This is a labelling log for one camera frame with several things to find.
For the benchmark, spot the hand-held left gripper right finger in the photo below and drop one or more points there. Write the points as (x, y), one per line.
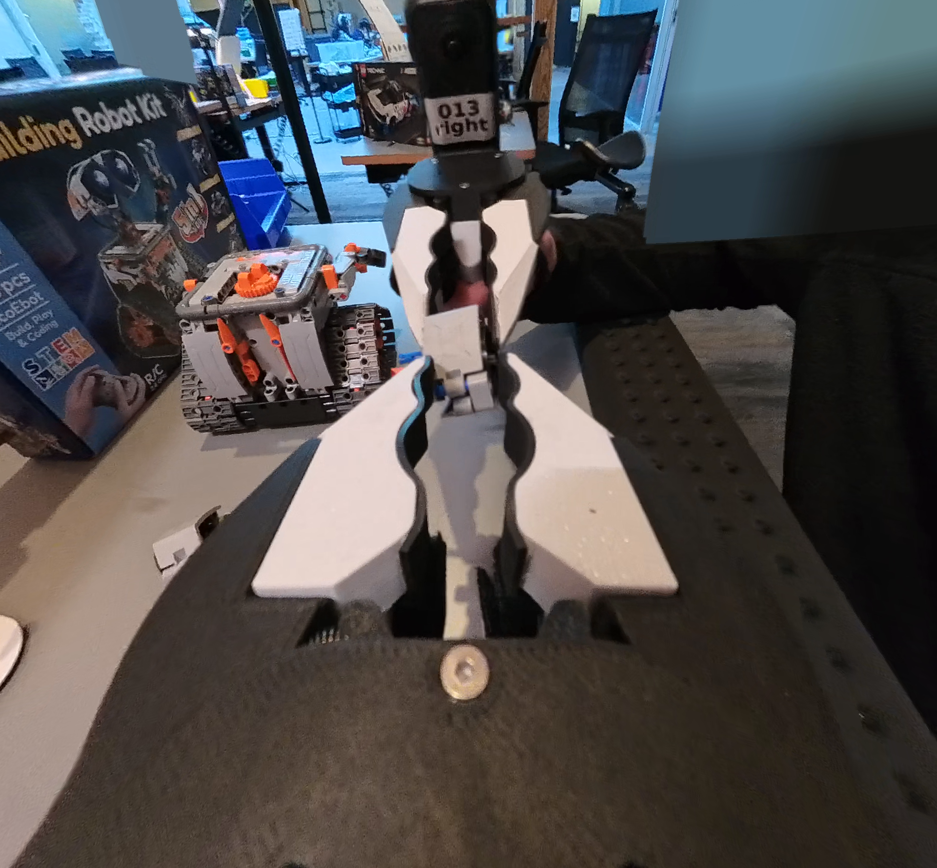
(593, 516)

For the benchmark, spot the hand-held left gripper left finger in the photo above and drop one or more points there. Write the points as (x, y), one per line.
(344, 509)

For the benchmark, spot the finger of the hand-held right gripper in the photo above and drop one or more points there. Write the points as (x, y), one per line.
(520, 253)
(413, 260)

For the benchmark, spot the grey hinged brick piece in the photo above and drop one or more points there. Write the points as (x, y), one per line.
(454, 341)

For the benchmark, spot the grey orange brick assembly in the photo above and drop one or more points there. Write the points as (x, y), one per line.
(176, 542)

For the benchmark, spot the person's right hand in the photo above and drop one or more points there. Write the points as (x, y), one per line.
(468, 295)

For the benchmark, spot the black toy car box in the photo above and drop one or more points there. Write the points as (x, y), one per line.
(384, 103)

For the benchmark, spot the wooden desk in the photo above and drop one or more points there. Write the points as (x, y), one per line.
(380, 150)

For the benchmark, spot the black perforated foam pad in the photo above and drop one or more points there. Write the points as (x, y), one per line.
(732, 516)

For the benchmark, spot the tracked toy brick robot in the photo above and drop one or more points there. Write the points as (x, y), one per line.
(278, 341)

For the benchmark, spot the black mesh office chair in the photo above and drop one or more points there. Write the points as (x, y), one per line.
(607, 77)

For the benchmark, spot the blue plastic bin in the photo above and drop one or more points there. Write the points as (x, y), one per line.
(256, 201)

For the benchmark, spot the black pole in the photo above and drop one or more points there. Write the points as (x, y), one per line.
(282, 77)

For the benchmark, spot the robot kit box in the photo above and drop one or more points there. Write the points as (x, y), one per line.
(110, 187)

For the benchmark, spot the wooden post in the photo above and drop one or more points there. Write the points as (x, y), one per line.
(547, 40)

